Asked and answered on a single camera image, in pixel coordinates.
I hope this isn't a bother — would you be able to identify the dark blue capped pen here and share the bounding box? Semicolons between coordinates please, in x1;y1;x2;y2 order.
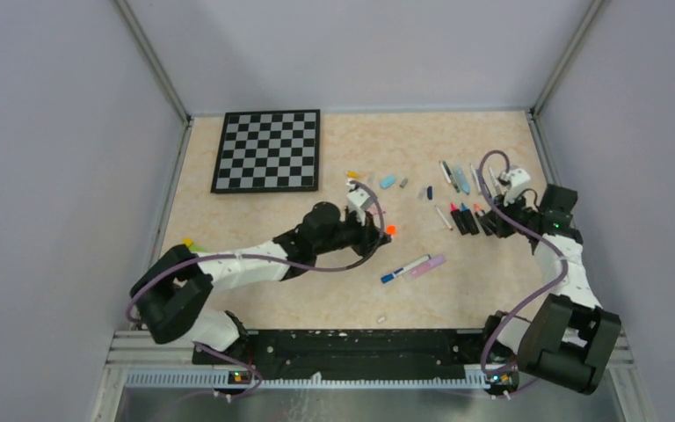
488;166;502;196

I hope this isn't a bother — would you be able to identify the black white checkerboard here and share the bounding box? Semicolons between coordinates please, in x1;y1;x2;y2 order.
210;109;321;194

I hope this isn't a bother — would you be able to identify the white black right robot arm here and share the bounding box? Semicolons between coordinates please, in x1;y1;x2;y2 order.
480;183;622;395

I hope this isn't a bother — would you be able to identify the blue capped black highlighter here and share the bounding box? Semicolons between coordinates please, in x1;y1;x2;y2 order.
461;203;480;235

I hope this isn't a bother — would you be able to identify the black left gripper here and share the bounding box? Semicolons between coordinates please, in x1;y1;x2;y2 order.
315;208;390;258

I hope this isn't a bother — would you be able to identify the light blue correction tape pen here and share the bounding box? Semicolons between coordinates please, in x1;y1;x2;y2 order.
454;165;470;195

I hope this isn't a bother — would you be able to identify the green yellow block stack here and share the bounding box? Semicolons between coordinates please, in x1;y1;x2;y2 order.
182;237;206;253

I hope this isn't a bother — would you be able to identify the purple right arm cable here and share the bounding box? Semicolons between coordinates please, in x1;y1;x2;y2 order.
476;149;570;397

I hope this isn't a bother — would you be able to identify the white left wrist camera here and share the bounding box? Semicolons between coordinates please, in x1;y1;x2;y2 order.
346;180;374;226

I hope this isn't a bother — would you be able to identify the blue capped white marker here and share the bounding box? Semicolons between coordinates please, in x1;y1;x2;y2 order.
381;254;431;284

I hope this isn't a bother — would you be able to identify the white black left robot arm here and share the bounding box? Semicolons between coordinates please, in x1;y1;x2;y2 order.
127;202;391;364

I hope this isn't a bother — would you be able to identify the red capped white marker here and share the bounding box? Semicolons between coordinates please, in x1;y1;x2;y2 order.
434;206;454;230

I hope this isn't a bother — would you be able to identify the light blue tape cap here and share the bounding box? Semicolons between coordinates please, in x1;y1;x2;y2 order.
379;175;396;190

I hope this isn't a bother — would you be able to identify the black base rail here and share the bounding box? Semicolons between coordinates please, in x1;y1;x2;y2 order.
192;327;516;382

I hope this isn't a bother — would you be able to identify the pink capped black highlighter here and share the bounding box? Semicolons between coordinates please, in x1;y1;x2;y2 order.
450;203;468;235

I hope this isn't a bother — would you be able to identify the yellow capped white pen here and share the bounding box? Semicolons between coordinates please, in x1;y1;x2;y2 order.
439;161;453;185

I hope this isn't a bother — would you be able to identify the lilac highlighter pen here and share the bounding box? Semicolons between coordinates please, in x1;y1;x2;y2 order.
405;254;446;280

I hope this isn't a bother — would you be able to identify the grey capped white marker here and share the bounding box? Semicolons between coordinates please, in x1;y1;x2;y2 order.
469;163;483;195

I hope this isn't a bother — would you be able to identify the green gel pen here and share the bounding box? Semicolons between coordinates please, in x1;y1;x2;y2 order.
442;162;461;193

